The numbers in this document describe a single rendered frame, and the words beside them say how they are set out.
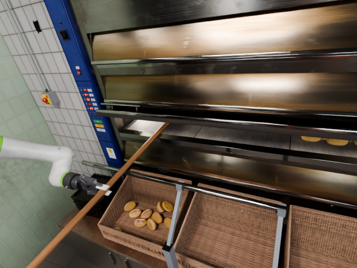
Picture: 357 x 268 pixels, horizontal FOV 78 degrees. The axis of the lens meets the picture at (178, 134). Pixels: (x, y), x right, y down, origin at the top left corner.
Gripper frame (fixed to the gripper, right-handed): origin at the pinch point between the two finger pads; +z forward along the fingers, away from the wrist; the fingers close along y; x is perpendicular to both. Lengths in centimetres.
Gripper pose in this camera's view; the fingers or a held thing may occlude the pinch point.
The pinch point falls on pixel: (103, 189)
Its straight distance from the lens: 124.2
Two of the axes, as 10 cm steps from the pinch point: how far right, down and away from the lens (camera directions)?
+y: 1.4, 8.5, 5.1
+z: 9.0, 1.0, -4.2
